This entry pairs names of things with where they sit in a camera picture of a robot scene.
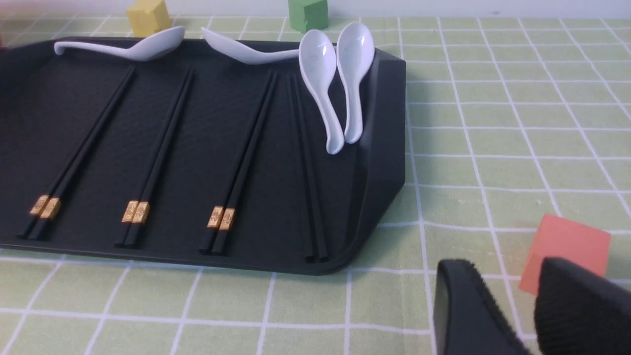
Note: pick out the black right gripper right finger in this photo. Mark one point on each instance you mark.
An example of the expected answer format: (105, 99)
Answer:
(578, 312)

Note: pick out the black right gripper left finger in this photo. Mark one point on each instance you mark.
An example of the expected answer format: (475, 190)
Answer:
(467, 319)

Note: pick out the gold-banded black chopstick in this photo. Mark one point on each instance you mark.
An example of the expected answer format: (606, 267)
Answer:
(142, 212)
(136, 198)
(220, 241)
(74, 172)
(220, 201)
(84, 143)

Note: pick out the orange wooden cube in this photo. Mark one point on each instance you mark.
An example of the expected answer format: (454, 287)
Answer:
(556, 236)

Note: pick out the plain black chopstick right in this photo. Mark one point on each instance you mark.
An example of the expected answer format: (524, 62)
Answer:
(316, 210)

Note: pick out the green checkered tablecloth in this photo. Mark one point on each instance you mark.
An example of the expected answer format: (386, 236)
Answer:
(508, 119)

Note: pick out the white ceramic spoon rightmost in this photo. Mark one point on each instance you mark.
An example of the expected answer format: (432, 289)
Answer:
(355, 54)

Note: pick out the white ceramic spoon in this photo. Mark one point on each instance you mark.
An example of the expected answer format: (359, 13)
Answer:
(318, 65)
(155, 46)
(355, 54)
(242, 53)

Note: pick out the black rectangular tray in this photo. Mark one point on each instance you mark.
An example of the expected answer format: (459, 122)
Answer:
(77, 130)

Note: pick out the green wooden cube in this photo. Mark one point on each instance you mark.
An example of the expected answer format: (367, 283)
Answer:
(305, 15)

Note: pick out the white ceramic spoon far left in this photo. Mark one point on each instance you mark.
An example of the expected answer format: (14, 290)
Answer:
(155, 46)

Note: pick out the yellow wooden cube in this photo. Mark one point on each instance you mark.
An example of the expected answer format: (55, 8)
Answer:
(148, 17)

